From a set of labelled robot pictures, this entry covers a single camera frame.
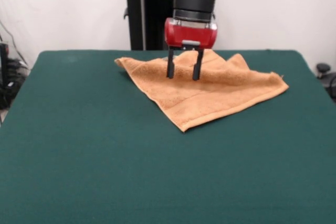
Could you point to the orange terry towel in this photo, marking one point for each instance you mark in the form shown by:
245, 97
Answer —
210, 93

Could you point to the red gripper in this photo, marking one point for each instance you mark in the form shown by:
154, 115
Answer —
190, 35

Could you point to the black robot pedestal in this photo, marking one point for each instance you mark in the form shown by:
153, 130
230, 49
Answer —
149, 11

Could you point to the black equipment box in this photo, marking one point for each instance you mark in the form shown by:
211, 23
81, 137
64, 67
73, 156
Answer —
4, 77

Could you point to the black office chair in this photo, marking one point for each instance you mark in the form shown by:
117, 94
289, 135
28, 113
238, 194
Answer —
326, 75

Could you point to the dark green table cloth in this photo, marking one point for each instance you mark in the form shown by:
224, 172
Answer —
78, 171

